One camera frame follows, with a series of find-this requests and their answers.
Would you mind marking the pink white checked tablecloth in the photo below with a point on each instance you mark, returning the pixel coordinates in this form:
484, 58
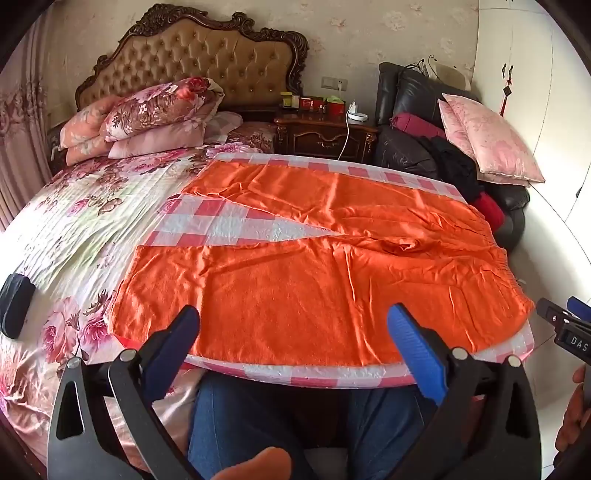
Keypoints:
217, 221

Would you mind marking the pale checked pillow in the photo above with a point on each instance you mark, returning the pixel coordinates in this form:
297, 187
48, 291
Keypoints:
224, 124

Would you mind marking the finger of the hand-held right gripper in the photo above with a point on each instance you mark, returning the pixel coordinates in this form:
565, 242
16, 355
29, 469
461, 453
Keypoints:
581, 308
554, 313

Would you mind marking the person's right hand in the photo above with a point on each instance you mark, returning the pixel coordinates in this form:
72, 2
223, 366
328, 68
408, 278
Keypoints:
572, 415

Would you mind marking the tufted carved wooden headboard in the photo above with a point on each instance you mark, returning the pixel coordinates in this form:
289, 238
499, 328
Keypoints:
207, 50

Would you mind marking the white wall socket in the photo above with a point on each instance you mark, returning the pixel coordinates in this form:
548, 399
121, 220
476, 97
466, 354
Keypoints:
334, 83

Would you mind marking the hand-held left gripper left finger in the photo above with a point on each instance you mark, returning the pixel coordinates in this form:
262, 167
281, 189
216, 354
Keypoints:
182, 334

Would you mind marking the maroon cloth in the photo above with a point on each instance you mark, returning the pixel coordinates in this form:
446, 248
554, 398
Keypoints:
418, 125

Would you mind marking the pink patterned curtain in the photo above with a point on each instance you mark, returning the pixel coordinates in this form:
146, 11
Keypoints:
18, 138

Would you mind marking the pink satin pillow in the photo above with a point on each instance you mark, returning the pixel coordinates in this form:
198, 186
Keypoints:
505, 179
489, 134

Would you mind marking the pink floral pillow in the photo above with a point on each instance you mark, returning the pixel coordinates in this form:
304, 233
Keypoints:
87, 152
85, 122

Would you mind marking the red tassel ornament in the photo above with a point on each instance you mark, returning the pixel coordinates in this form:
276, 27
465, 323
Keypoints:
506, 92

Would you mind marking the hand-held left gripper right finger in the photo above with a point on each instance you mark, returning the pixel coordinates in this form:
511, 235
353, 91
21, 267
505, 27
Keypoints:
413, 350

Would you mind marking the carved wooden nightstand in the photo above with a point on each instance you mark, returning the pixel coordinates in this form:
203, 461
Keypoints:
323, 134

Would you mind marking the white round device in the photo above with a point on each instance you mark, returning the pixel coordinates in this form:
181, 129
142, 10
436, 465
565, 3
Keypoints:
358, 116

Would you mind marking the orange rounded object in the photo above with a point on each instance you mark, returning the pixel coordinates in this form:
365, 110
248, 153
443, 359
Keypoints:
254, 464

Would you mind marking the orange pants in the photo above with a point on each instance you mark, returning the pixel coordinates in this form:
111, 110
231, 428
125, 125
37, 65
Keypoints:
300, 286

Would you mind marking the red cushion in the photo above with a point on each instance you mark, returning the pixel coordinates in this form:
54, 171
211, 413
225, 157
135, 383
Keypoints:
489, 210

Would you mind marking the person's legs in blue jeans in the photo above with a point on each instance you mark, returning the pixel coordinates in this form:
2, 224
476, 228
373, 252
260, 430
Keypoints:
240, 415

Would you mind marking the floral bed sheet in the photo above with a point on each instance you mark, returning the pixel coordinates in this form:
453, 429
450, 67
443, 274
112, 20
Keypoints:
92, 207

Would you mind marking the red tin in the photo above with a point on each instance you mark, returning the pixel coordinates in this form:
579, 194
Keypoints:
311, 104

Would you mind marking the white wardrobe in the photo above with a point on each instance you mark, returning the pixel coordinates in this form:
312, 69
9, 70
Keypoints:
535, 55

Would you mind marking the dark rolled cloth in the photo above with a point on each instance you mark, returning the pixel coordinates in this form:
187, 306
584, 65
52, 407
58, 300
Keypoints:
16, 304

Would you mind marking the black clothes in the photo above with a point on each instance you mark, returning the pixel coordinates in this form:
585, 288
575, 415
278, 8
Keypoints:
455, 166

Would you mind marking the black leather sofa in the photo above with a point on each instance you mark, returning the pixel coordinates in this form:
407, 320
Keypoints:
401, 152

